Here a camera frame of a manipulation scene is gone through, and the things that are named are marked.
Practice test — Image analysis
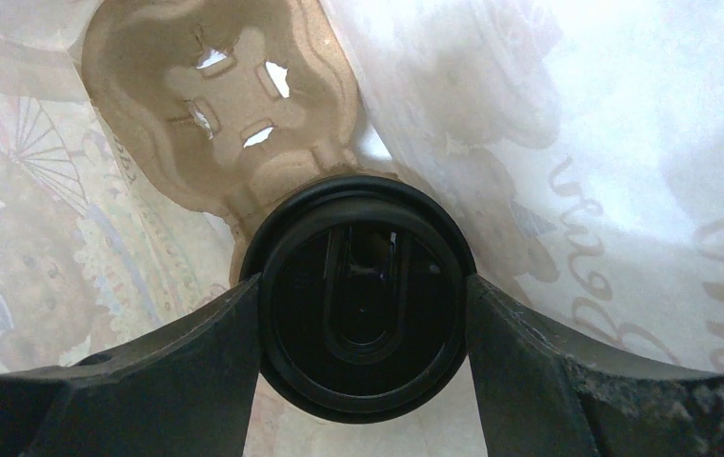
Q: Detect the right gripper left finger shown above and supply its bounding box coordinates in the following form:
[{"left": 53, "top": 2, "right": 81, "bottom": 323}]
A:
[{"left": 0, "top": 277, "right": 260, "bottom": 456}]

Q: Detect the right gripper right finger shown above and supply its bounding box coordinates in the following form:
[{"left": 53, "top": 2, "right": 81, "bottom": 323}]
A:
[{"left": 466, "top": 275, "right": 724, "bottom": 456}]

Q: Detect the black cup lid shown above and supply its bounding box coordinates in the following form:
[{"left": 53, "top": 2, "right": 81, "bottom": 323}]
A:
[{"left": 240, "top": 175, "right": 475, "bottom": 424}]

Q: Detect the peach paper bag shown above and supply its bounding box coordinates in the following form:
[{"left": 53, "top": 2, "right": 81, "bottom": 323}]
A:
[{"left": 0, "top": 1, "right": 724, "bottom": 456}]

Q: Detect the single brown cup carrier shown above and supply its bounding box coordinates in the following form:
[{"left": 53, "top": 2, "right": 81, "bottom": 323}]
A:
[{"left": 81, "top": 1, "right": 360, "bottom": 280}]

